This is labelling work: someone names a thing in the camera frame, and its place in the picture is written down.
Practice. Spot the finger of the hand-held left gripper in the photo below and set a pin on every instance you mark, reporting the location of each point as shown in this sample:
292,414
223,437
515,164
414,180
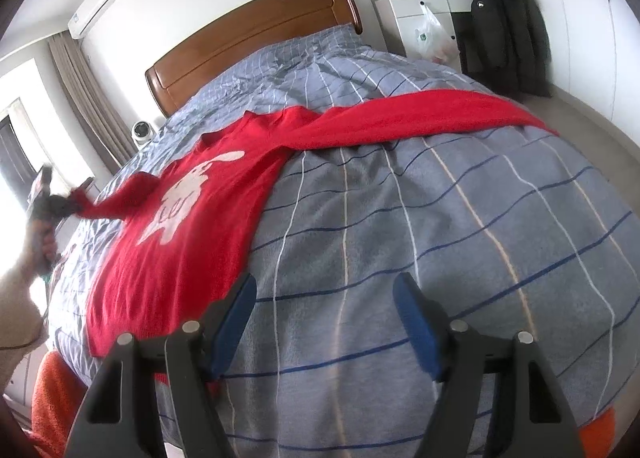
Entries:
82,188

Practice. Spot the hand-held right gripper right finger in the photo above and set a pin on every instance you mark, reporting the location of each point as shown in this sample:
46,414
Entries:
417,328

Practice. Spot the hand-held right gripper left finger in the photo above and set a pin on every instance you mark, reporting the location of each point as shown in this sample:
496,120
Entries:
232,323

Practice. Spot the red sweater with white print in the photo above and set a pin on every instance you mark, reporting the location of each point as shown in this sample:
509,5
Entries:
210,238

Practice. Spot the person's left hand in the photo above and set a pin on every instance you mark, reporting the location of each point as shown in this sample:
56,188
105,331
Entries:
47,245

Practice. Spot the white round device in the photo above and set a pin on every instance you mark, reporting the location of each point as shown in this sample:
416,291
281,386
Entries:
142,132

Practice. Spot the beige curtain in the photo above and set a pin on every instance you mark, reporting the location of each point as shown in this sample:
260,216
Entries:
85,97

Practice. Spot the window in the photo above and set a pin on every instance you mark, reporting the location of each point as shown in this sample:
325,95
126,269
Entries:
20,102

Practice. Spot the bed with grey plaid duvet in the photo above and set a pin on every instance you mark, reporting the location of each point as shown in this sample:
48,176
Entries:
400,218

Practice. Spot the white air conditioner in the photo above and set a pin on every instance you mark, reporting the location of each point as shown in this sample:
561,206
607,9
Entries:
97,5

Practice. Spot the orange bed sheet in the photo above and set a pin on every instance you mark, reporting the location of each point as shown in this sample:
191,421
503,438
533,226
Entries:
55,403

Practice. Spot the wooden headboard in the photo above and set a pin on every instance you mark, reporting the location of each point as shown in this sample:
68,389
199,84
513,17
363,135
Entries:
250,32

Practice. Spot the white plastic bag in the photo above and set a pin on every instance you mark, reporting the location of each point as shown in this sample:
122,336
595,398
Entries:
430,37

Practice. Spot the black jacket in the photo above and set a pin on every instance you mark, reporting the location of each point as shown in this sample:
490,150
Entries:
490,27

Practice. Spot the white dresser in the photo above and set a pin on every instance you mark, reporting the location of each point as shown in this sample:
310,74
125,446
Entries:
400,12

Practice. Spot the white wardrobe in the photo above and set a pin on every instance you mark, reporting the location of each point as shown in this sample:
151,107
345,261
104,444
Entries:
575,37

